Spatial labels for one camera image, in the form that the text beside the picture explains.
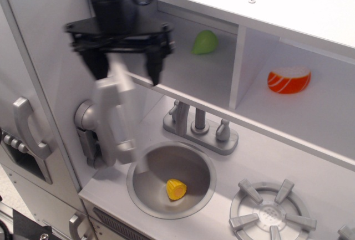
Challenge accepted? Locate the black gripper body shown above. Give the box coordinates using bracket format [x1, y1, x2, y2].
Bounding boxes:
[65, 16, 175, 56]

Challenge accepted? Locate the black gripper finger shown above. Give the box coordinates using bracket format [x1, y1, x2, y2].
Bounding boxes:
[79, 50, 109, 80]
[145, 47, 166, 86]

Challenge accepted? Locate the white microwave door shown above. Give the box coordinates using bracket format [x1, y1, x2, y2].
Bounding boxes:
[93, 53, 139, 167]

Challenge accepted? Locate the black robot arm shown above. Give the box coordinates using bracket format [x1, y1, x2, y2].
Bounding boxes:
[65, 0, 174, 86]

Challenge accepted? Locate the green toy pear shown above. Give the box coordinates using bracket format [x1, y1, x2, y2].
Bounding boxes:
[191, 30, 219, 55]

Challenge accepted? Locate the grey toy faucet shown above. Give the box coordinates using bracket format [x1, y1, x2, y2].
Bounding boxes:
[163, 100, 239, 156]

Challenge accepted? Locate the round metal sink bowl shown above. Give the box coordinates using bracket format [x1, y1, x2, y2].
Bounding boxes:
[127, 142, 216, 219]

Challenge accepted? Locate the white toy kitchen cabinet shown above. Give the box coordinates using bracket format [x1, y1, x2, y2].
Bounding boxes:
[1, 0, 354, 239]

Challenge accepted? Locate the grey ice dispenser panel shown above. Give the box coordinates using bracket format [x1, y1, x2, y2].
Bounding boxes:
[1, 129, 53, 185]

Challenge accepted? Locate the yellow toy corn piece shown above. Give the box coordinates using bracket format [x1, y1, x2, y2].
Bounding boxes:
[166, 178, 187, 201]

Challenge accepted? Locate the orange salmon sushi toy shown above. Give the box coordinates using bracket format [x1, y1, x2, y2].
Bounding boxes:
[267, 66, 311, 94]

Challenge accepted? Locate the dark oven vent grille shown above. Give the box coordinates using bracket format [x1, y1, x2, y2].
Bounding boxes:
[93, 207, 150, 240]

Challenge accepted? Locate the grey toy stove burner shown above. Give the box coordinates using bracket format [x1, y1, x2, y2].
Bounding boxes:
[229, 179, 317, 239]

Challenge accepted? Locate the grey toy wall phone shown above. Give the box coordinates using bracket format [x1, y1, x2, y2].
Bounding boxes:
[74, 100, 116, 169]

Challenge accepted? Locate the grey fridge door handle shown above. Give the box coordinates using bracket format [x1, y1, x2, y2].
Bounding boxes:
[13, 97, 52, 160]

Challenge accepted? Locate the grey lower door handle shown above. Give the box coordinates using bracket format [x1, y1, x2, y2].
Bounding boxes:
[69, 215, 88, 240]

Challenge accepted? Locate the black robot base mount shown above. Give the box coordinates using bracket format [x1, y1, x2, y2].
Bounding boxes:
[1, 208, 57, 239]

